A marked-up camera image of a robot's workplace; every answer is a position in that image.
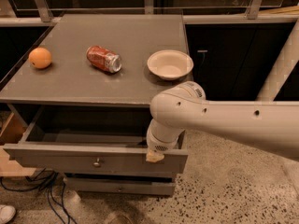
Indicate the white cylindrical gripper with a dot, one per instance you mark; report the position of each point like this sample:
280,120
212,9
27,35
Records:
158,145

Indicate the grey top drawer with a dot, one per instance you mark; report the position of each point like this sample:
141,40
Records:
91,140

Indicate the grey drawer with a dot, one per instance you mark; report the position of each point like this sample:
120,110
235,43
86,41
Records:
123,185
91,140
110,175

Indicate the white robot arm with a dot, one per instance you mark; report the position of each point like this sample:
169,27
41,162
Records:
266,123

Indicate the grey bottom drawer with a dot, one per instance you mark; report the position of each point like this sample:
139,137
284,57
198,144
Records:
123,185

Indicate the grey middle drawer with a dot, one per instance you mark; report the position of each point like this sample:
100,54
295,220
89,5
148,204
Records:
110,175

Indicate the grey drawer cabinet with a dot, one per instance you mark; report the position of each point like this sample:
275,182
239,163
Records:
72,80

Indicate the brown shoe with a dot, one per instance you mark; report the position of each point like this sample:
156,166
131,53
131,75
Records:
119,219

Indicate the white paper bowl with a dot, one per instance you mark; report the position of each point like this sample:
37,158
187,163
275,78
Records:
170,64

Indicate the red soda can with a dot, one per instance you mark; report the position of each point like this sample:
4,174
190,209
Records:
104,59

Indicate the black low cabinet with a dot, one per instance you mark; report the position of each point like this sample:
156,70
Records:
232,61

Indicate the orange fruit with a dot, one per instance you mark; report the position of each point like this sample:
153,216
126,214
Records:
40,58

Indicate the white shoe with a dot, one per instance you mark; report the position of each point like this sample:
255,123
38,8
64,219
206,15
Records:
7,212

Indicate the metal glass railing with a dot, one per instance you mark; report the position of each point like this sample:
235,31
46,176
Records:
48,12

